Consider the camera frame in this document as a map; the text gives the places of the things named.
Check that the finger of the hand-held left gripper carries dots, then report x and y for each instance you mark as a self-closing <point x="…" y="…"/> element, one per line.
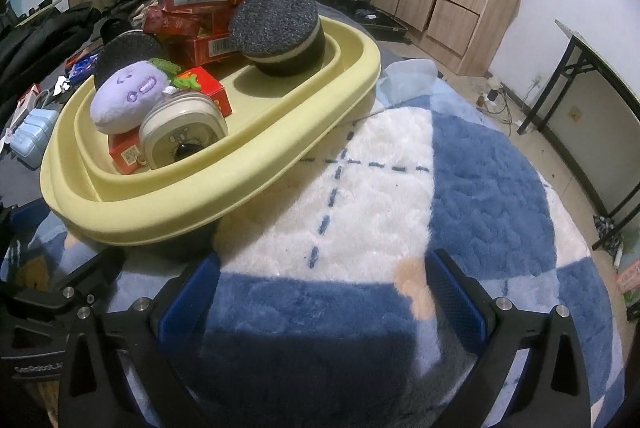
<point x="27" y="214"/>
<point x="95" y="270"/>

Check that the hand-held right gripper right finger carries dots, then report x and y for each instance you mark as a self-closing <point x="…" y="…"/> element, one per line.
<point x="455" y="298"/>

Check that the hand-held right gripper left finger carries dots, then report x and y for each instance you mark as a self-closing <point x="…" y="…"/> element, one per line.
<point x="192" y="303"/>

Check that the purple eggplant plush toy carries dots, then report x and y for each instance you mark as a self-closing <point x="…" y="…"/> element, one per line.
<point x="127" y="95"/>

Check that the beige alarm clock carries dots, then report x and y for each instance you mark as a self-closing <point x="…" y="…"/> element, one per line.
<point x="182" y="132"/>

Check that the yellow plastic basin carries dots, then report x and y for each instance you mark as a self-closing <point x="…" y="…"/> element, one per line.
<point x="280" y="147"/>

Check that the black round cookie cushion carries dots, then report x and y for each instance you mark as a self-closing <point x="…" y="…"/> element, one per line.
<point x="277" y="27"/>
<point x="127" y="55"/>

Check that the grey bed sheet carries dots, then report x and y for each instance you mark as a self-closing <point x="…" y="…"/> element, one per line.
<point x="20" y="180"/>

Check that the light blue suitcase-shaped box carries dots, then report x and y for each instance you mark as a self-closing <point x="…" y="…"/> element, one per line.
<point x="32" y="135"/>

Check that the red white packet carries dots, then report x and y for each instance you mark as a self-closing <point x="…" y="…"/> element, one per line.
<point x="28" y="98"/>

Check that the blue white checkered blanket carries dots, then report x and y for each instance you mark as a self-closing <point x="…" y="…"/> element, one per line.
<point x="380" y="208"/>

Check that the blue snack packet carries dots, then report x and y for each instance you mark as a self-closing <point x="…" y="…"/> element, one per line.
<point x="82" y="66"/>

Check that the dark patterned cloth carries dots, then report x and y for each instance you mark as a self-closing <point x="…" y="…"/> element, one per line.
<point x="607" y="228"/>

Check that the pink plastic bag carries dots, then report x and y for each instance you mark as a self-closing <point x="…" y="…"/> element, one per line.
<point x="631" y="279"/>

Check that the black jacket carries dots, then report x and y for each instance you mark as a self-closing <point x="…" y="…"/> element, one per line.
<point x="40" y="32"/>

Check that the light blue cloth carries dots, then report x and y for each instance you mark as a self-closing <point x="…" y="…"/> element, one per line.
<point x="410" y="76"/>

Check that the black folding table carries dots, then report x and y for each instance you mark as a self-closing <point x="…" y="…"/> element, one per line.
<point x="600" y="72"/>

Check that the black case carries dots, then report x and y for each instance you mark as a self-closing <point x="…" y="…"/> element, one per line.
<point x="380" y="20"/>

